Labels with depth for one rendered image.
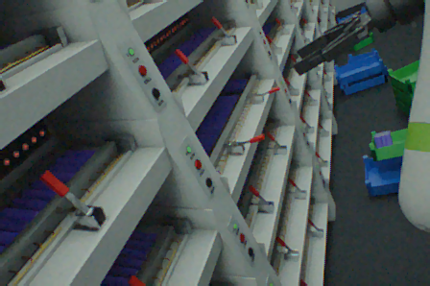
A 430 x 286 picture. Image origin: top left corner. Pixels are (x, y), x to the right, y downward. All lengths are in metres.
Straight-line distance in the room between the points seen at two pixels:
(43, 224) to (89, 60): 0.22
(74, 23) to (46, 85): 0.14
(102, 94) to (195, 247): 0.31
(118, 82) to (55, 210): 0.21
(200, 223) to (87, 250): 0.28
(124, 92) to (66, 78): 0.11
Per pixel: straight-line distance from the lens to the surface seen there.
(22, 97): 0.44
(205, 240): 0.66
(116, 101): 0.58
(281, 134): 1.26
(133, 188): 0.51
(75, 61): 0.50
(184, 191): 0.63
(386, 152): 1.64
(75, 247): 0.46
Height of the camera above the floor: 1.07
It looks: 24 degrees down
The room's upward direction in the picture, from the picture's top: 29 degrees counter-clockwise
